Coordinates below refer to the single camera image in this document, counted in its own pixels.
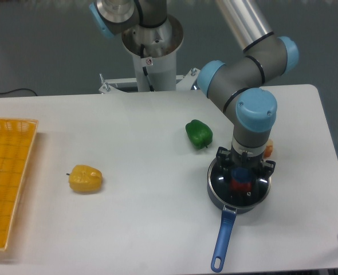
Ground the red bell pepper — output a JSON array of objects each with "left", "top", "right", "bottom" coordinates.
[{"left": 229, "top": 178, "right": 252, "bottom": 193}]

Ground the dark pot blue handle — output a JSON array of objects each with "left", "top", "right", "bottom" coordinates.
[{"left": 211, "top": 168, "right": 268, "bottom": 273}]

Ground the yellow woven basket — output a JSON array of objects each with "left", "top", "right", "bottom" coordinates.
[{"left": 0, "top": 118, "right": 38, "bottom": 251}]

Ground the glass pot lid blue knob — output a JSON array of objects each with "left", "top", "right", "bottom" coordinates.
[{"left": 207, "top": 159, "right": 272, "bottom": 213}]

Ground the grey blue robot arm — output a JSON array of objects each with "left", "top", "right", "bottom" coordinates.
[{"left": 89, "top": 1, "right": 299, "bottom": 176}]

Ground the black floor cable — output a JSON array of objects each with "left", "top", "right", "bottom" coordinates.
[{"left": 0, "top": 88, "right": 38, "bottom": 96}]

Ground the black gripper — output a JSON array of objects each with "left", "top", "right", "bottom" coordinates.
[{"left": 216, "top": 147, "right": 276, "bottom": 176}]

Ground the yellow bell pepper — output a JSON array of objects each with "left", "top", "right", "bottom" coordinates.
[{"left": 68, "top": 164, "right": 103, "bottom": 193}]

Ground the green bell pepper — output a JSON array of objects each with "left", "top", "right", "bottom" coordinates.
[{"left": 185, "top": 119, "right": 213, "bottom": 150}]

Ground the toasted bread piece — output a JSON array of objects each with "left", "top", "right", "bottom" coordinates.
[{"left": 264, "top": 139, "right": 273, "bottom": 158}]

